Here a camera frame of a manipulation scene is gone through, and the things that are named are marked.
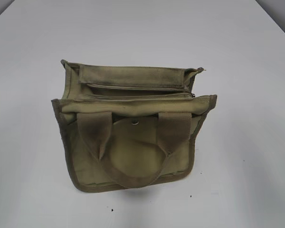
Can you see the yellow canvas bag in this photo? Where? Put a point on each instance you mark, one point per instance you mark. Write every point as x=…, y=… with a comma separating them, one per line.
x=129, y=127

